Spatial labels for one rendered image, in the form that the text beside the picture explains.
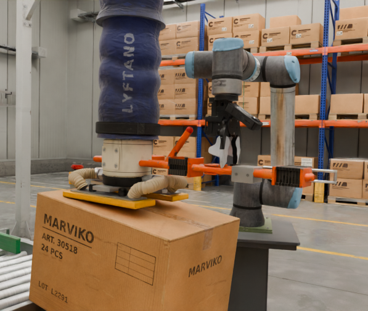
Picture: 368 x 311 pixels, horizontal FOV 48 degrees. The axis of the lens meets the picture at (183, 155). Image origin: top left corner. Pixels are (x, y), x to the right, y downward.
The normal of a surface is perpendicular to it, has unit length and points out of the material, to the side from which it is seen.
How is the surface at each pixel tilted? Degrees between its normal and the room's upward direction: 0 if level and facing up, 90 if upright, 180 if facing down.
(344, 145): 90
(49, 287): 90
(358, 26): 90
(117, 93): 78
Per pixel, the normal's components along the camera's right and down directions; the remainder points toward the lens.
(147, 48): 0.65, -0.06
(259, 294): -0.18, 0.04
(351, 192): -0.50, 0.00
